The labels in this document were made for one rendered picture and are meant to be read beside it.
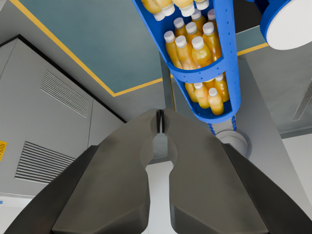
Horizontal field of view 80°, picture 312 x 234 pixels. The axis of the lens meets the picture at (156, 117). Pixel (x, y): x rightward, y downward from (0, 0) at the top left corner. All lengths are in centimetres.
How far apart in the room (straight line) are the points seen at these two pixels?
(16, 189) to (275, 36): 190
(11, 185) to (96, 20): 155
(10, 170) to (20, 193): 19
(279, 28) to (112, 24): 148
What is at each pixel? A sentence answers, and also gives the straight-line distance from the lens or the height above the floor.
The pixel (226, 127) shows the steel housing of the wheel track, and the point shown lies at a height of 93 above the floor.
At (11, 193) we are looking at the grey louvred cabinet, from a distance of 182.
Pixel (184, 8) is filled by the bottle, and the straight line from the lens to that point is 63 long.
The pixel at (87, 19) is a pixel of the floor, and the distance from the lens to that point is 207.
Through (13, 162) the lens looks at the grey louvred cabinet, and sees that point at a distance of 184.
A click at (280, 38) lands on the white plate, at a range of 105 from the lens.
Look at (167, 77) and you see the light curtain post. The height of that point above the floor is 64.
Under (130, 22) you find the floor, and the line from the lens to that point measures 203.
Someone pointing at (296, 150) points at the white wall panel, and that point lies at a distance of 535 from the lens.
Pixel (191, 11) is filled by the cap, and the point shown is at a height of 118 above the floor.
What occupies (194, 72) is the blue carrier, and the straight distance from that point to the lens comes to 73.
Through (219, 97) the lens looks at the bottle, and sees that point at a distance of 99.
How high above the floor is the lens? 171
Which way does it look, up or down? 30 degrees down
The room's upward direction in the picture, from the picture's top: 175 degrees clockwise
